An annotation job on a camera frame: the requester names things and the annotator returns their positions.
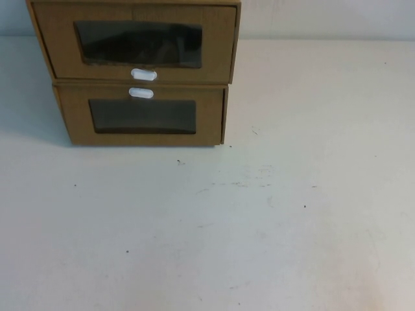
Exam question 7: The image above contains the lower cardboard drawer with window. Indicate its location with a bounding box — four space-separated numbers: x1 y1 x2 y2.
53 82 230 147

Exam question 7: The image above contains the cardboard drawer with small window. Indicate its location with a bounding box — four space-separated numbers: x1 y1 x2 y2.
57 86 224 146

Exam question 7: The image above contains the upper cardboard drawer with window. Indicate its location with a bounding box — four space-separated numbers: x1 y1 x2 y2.
25 0 243 83

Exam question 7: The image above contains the white plastic drawer handle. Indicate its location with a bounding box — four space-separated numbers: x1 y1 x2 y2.
128 86 154 99
130 67 158 81

